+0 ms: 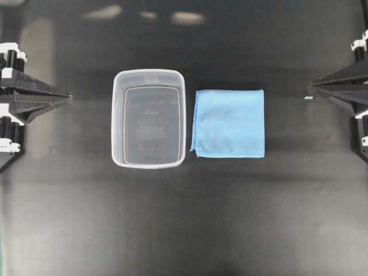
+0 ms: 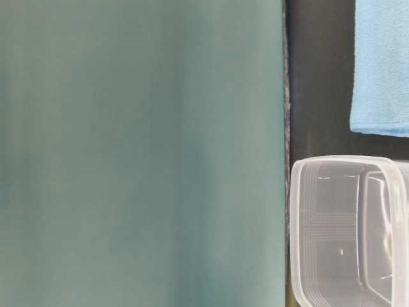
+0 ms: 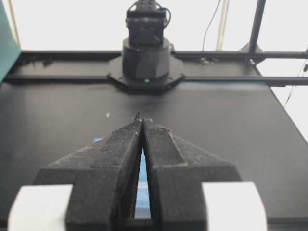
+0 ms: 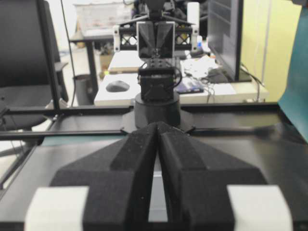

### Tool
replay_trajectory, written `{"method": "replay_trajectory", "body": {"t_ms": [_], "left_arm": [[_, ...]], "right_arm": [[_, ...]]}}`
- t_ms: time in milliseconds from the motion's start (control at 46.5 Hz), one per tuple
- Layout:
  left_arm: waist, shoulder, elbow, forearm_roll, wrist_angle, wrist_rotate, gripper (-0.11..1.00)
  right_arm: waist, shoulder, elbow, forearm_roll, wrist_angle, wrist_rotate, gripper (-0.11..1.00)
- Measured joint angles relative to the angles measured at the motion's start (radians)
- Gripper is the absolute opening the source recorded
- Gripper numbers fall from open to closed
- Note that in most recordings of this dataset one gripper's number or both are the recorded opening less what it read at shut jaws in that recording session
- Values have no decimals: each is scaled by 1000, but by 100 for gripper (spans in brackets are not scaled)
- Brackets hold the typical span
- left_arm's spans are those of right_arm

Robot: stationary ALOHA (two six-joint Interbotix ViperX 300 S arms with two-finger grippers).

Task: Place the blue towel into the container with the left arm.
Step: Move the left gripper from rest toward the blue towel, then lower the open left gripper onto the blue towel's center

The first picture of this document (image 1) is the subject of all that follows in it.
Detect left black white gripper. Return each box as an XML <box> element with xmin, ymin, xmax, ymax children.
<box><xmin>1</xmin><ymin>43</ymin><xmax>72</xmax><ymax>171</ymax></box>

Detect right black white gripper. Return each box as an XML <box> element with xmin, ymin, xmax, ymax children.
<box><xmin>308</xmin><ymin>29</ymin><xmax>367</xmax><ymax>161</ymax></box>

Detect clear plastic container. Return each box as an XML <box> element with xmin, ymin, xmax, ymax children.
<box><xmin>111</xmin><ymin>69</ymin><xmax>186</xmax><ymax>169</ymax></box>

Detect blue folded towel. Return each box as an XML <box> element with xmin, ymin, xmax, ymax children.
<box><xmin>190</xmin><ymin>89</ymin><xmax>265</xmax><ymax>158</ymax></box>

